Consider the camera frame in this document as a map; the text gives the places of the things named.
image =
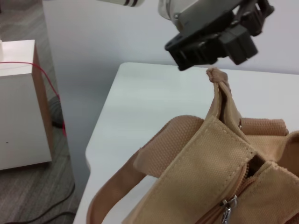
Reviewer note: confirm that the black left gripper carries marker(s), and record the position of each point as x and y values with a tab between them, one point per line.
196	46

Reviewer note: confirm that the khaki canvas food bag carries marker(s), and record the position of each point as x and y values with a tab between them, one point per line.
210	163

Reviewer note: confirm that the silver zipper pull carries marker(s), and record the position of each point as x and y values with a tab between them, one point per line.
227	208

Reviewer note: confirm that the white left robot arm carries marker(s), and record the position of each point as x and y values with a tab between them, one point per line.
177	9

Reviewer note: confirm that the white cabinet with wood side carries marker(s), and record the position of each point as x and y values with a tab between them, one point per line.
21	105

